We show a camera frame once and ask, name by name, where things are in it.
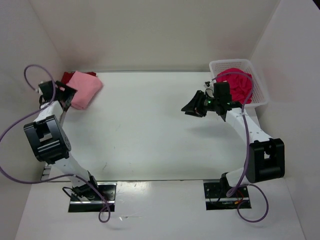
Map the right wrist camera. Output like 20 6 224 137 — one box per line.
204 82 232 104

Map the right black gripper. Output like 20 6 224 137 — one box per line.
181 89 220 118

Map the white plastic basket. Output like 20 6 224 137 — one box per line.
209 59 269 108

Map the light pink t-shirt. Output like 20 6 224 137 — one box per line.
67 71 104 110

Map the magenta t-shirt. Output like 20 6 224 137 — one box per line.
216 68 252 104

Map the dark red t-shirt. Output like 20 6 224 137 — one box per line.
61 71 97 85

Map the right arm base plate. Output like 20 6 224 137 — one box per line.
203 180 252 211

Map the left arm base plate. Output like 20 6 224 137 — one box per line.
68 181 117 213

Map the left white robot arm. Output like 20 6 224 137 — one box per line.
23 81 100 200

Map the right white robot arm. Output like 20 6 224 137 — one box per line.
181 90 285 197

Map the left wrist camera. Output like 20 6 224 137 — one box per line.
38 81 58 102

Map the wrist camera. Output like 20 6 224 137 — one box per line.
38 81 58 102
204 82 232 104

